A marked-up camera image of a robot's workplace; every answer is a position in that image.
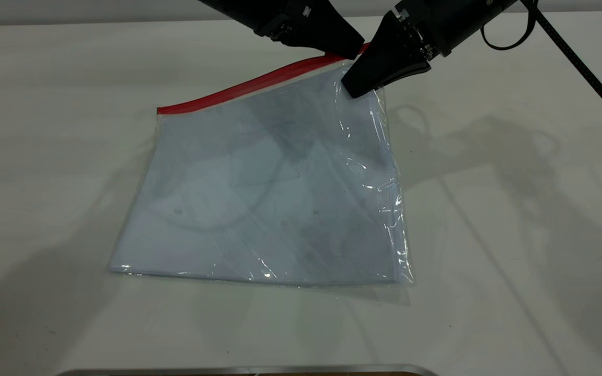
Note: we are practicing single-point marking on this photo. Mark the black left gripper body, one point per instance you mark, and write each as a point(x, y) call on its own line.
point(269, 15)

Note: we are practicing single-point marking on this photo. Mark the clear red-zip plastic bag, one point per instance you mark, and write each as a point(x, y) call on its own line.
point(280, 198)

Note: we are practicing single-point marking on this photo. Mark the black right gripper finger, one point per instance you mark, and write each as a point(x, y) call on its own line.
point(387, 36)
point(390, 65)

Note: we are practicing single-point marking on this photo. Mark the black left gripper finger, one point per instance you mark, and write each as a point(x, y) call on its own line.
point(343, 31)
point(316, 39)

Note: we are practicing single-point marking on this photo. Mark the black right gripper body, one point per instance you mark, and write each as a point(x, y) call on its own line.
point(452, 21)

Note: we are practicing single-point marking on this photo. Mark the silver metal frame bar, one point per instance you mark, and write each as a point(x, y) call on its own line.
point(249, 369)

